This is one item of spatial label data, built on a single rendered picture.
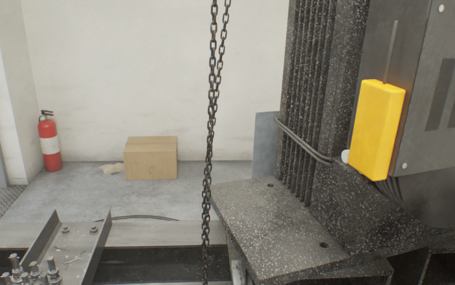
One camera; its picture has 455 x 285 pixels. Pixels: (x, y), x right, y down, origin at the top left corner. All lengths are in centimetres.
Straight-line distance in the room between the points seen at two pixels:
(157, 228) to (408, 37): 106
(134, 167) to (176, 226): 170
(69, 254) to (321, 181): 84
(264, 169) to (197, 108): 182
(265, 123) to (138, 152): 176
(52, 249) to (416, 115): 115
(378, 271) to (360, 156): 39
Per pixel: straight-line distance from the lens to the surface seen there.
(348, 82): 90
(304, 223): 103
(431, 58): 64
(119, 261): 148
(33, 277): 110
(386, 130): 64
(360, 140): 68
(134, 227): 141
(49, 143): 332
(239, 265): 115
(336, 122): 91
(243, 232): 97
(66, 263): 131
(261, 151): 142
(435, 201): 81
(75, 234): 142
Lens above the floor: 148
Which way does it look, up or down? 23 degrees down
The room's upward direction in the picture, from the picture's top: 2 degrees clockwise
